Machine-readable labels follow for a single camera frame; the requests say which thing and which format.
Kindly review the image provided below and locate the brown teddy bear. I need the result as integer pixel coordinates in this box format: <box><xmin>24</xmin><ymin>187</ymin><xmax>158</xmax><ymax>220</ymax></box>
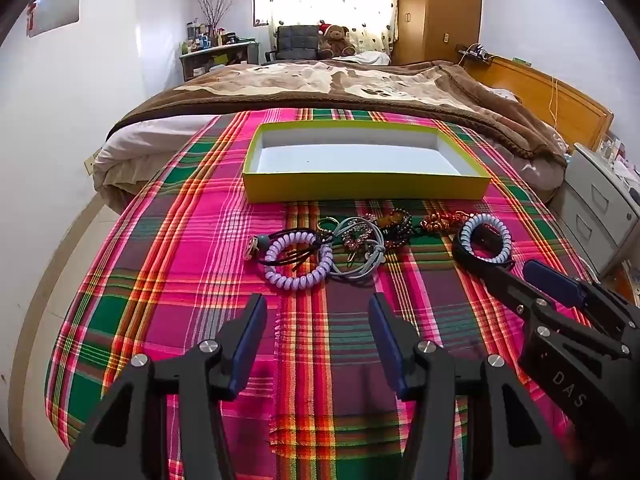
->
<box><xmin>317</xmin><ymin>22</ymin><xmax>357</xmax><ymax>59</ymax></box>

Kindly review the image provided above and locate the brown patterned blanket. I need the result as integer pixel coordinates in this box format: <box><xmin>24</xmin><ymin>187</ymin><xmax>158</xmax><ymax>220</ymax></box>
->
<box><xmin>107</xmin><ymin>59</ymin><xmax>568</xmax><ymax>181</ymax></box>

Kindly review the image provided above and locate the yellow-green cardboard box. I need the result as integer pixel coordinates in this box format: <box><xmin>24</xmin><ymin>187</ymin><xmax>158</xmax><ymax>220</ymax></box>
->
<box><xmin>242</xmin><ymin>120</ymin><xmax>493</xmax><ymax>204</ymax></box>

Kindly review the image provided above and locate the dark grey chair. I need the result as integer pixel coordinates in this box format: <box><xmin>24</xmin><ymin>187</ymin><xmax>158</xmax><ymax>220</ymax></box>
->
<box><xmin>263</xmin><ymin>25</ymin><xmax>321</xmax><ymax>64</ymax></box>

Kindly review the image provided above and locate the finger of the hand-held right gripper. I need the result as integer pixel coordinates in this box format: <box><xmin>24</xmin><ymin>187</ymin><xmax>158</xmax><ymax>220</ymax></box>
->
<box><xmin>522</xmin><ymin>259</ymin><xmax>639</xmax><ymax>347</ymax></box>
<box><xmin>481</xmin><ymin>264</ymin><xmax>551</xmax><ymax>326</ymax></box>

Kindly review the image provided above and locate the wooden wardrobe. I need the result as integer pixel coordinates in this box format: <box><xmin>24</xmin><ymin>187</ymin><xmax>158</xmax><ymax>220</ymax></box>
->
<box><xmin>391</xmin><ymin>0</ymin><xmax>483</xmax><ymax>66</ymax></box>

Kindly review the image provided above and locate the light blue spiral hair tie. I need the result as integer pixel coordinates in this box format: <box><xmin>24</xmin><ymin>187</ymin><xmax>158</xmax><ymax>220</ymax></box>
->
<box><xmin>459</xmin><ymin>213</ymin><xmax>512</xmax><ymax>264</ymax></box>

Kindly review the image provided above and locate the white bed sheet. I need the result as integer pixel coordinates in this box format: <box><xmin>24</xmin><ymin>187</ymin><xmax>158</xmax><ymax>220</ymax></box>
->
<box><xmin>94</xmin><ymin>115</ymin><xmax>221</xmax><ymax>211</ymax></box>

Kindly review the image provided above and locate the pink green plaid cloth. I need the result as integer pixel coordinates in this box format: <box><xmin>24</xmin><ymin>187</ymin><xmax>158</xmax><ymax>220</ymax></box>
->
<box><xmin>45</xmin><ymin>107</ymin><xmax>588</xmax><ymax>480</ymax></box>

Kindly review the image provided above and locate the cluttered side desk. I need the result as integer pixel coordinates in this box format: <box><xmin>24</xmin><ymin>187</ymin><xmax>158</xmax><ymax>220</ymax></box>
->
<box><xmin>179</xmin><ymin>40</ymin><xmax>261</xmax><ymax>82</ymax></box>

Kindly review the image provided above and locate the grey hair tie with charm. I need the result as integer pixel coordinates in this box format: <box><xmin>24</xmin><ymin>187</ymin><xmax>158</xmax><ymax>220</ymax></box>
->
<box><xmin>320</xmin><ymin>217</ymin><xmax>388</xmax><ymax>279</ymax></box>

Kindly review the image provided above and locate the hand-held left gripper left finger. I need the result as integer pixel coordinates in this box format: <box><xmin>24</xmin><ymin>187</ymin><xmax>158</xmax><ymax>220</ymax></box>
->
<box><xmin>57</xmin><ymin>292</ymin><xmax>268</xmax><ymax>480</ymax></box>

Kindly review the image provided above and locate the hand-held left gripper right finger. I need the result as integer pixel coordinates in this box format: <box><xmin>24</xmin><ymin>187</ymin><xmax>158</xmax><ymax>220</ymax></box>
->
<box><xmin>368</xmin><ymin>292</ymin><xmax>576</xmax><ymax>480</ymax></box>

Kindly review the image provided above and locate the grey nightstand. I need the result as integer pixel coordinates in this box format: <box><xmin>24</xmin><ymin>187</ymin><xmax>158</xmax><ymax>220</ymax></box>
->
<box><xmin>547</xmin><ymin>142</ymin><xmax>640</xmax><ymax>278</ymax></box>

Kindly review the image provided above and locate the wooden headboard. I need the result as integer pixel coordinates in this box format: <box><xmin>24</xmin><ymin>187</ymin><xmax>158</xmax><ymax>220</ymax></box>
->
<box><xmin>467</xmin><ymin>55</ymin><xmax>615</xmax><ymax>153</ymax></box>

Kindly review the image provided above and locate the glossy wall poster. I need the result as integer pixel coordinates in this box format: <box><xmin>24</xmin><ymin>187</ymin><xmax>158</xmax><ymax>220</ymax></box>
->
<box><xmin>26</xmin><ymin>0</ymin><xmax>82</xmax><ymax>38</ymax></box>

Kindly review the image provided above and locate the white pillow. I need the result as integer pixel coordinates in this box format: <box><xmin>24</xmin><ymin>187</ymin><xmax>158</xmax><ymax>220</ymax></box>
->
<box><xmin>332</xmin><ymin>51</ymin><xmax>391</xmax><ymax>66</ymax></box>

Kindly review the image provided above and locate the purple spiral hair tie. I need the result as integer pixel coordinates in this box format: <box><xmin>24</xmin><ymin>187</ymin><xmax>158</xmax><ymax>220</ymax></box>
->
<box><xmin>263</xmin><ymin>230</ymin><xmax>333</xmax><ymax>290</ymax></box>

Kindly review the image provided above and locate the dark beaded bracelet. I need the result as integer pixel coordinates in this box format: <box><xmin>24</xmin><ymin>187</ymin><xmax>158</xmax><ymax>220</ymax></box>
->
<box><xmin>370</xmin><ymin>208</ymin><xmax>416</xmax><ymax>249</ymax></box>

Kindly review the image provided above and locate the vase with dry branches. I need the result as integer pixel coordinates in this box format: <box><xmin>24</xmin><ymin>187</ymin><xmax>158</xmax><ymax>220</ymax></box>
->
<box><xmin>196</xmin><ymin>0</ymin><xmax>241</xmax><ymax>46</ymax></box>

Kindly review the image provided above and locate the black hair tie with bead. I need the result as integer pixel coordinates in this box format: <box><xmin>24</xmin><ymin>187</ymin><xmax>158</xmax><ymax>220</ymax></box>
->
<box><xmin>243</xmin><ymin>230</ymin><xmax>321</xmax><ymax>267</ymax></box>

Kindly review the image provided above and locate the group of bottles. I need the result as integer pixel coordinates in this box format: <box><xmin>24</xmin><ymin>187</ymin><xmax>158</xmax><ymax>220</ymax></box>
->
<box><xmin>180</xmin><ymin>20</ymin><xmax>241</xmax><ymax>53</ymax></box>

